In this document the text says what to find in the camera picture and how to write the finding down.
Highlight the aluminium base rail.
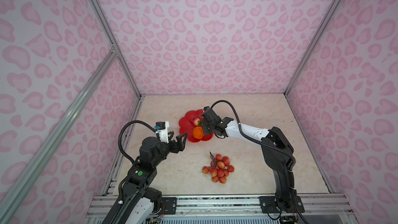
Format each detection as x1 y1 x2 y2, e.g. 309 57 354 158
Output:
83 194 358 224

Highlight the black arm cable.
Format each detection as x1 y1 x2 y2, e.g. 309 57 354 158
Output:
210 100 308 224
117 120 157 165

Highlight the aluminium corner frame post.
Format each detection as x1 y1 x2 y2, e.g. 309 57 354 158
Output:
284 0 344 98

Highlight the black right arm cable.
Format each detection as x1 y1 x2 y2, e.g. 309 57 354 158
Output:
210 100 308 224

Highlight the fake red peach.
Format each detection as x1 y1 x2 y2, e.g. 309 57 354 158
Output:
191 117 202 127

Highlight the fake red grape bunch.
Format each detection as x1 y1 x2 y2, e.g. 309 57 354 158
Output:
201 152 235 184

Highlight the left aluminium frame post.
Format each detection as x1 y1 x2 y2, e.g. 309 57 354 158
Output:
88 0 142 99

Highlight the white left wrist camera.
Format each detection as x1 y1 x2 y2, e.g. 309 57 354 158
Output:
155 121 170 144

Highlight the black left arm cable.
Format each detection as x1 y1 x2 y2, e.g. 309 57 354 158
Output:
117 120 157 165

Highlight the red flower-shaped fruit bowl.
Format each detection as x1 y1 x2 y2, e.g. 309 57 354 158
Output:
178 110 213 143

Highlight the orange fake persimmon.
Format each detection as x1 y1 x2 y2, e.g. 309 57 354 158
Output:
192 126 205 140

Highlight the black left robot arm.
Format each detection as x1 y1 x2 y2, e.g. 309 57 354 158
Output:
103 133 188 224

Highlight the diagonal aluminium frame bar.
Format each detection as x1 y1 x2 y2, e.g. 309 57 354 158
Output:
1 50 118 224

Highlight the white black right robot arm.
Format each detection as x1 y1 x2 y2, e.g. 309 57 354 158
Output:
202 107 305 217

